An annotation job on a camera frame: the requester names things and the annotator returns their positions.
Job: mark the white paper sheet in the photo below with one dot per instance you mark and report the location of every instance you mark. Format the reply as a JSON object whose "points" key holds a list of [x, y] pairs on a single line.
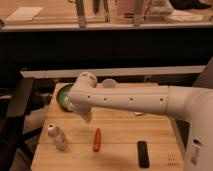
{"points": [[23, 14]]}

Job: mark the green bowl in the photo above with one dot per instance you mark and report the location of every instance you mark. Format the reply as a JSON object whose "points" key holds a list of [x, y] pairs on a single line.
{"points": [[62, 98]]}

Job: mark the orange carrot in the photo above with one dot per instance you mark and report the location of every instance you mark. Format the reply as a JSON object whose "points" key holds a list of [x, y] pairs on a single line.
{"points": [[97, 140]]}

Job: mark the white plastic cup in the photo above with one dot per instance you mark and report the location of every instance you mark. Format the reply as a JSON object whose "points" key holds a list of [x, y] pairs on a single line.
{"points": [[109, 83]]}

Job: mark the black remote control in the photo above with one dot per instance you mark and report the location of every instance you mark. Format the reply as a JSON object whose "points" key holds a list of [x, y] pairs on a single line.
{"points": [[143, 157]]}

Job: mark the black chair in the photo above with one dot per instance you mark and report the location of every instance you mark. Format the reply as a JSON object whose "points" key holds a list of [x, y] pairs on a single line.
{"points": [[11, 127]]}

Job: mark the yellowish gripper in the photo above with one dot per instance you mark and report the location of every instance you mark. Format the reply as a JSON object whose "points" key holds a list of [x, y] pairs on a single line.
{"points": [[87, 117]]}

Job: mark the clear plastic bottle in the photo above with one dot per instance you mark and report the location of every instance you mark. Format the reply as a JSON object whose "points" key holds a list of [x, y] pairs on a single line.
{"points": [[58, 137]]}

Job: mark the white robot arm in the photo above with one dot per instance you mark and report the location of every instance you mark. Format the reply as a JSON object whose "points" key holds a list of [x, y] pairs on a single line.
{"points": [[190, 104]]}

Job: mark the white sponge block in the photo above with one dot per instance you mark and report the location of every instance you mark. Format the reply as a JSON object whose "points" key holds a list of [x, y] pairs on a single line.
{"points": [[139, 114]]}

